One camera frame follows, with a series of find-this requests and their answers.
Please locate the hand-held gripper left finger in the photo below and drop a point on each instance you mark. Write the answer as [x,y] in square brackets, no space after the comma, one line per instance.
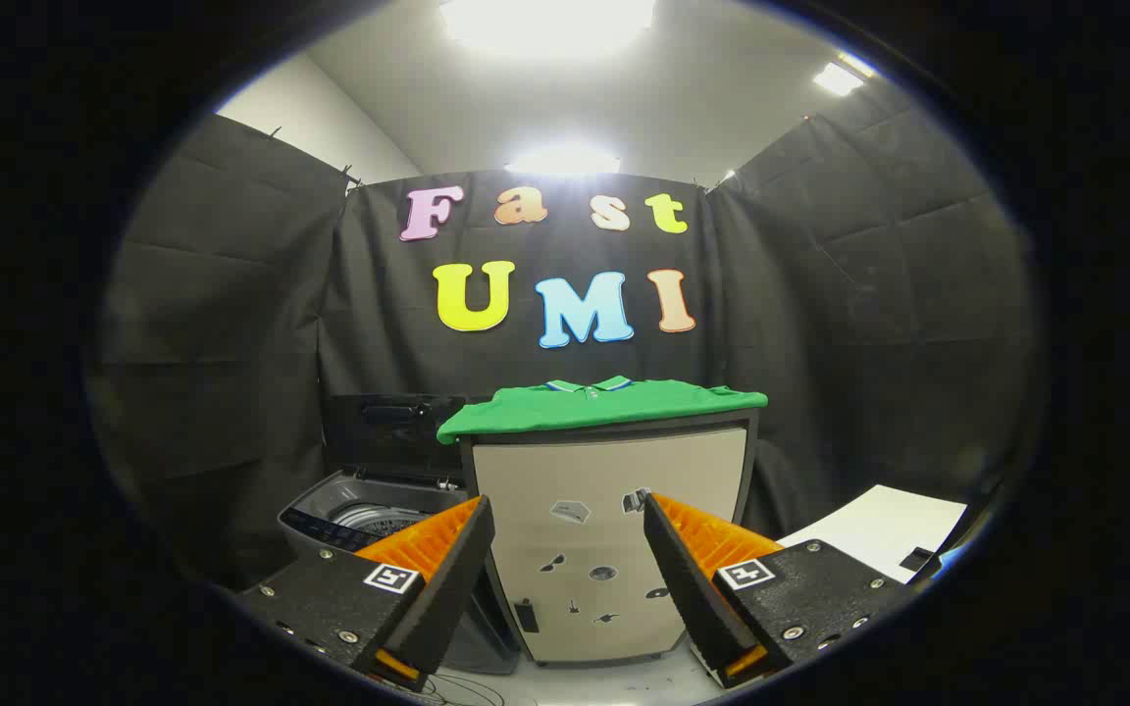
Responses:
[447,579]

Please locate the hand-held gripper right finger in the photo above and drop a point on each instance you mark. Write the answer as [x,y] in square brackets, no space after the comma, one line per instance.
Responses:
[688,579]

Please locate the grey washing machine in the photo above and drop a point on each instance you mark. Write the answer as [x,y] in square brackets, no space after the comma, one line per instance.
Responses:
[330,510]

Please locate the green polo shirt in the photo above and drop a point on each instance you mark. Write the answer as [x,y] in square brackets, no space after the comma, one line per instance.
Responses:
[614,404]

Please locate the grey beige cabinet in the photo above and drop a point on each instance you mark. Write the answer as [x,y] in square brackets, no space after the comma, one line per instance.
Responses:
[585,471]

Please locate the small black block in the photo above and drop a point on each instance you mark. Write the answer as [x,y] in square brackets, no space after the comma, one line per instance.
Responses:
[916,559]

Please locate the black backdrop cloth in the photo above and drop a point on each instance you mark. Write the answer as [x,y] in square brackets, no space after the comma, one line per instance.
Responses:
[231,343]

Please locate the rectangular ceiling light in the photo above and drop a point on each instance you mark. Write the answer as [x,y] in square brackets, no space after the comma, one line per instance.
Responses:
[838,78]

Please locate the large ceiling light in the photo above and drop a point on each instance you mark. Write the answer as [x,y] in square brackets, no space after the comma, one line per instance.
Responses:
[545,22]

